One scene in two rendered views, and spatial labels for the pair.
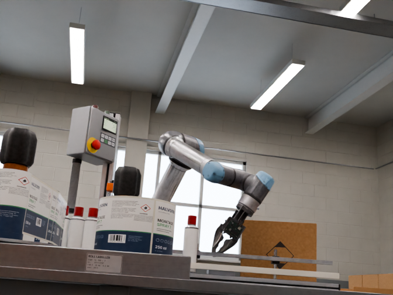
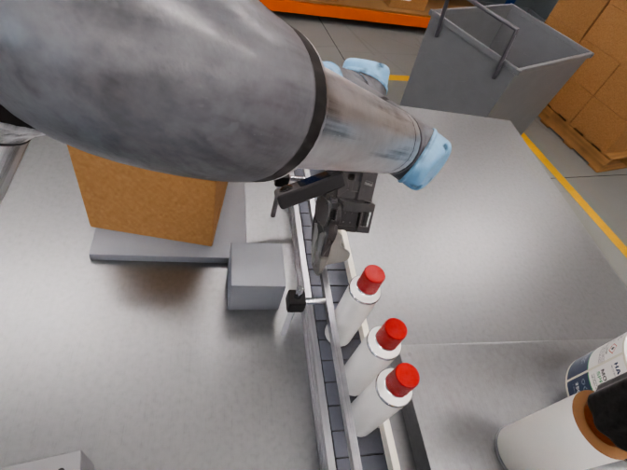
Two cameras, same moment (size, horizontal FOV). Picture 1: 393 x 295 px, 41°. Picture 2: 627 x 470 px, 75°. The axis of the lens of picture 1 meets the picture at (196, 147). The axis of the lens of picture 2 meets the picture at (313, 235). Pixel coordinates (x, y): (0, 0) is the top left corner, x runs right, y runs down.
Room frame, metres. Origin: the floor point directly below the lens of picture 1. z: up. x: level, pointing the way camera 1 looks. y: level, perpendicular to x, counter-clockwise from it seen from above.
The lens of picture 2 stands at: (2.13, 0.31, 1.55)
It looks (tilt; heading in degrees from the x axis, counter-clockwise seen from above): 49 degrees down; 249
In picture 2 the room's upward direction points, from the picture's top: 20 degrees clockwise
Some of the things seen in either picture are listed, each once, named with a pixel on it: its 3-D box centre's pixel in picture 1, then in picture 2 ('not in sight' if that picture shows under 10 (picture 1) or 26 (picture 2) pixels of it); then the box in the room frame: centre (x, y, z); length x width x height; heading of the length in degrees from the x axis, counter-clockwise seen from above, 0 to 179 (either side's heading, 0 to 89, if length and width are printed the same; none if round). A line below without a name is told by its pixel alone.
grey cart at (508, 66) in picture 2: not in sight; (481, 83); (0.59, -1.87, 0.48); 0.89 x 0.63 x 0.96; 30
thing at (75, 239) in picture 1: (75, 235); not in sight; (1.88, 0.41, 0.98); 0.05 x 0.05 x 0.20
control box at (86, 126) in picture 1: (93, 136); not in sight; (1.96, 0.41, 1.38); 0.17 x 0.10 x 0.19; 147
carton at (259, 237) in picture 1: (277, 257); (169, 139); (2.23, -0.37, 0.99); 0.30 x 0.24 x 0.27; 82
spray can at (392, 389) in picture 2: not in sight; (379, 400); (1.88, 0.15, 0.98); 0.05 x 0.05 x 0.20
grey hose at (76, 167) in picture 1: (73, 185); not in sight; (1.98, 0.46, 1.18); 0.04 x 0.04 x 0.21
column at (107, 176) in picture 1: (105, 194); not in sight; (2.03, 0.34, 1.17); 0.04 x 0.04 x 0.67; 2
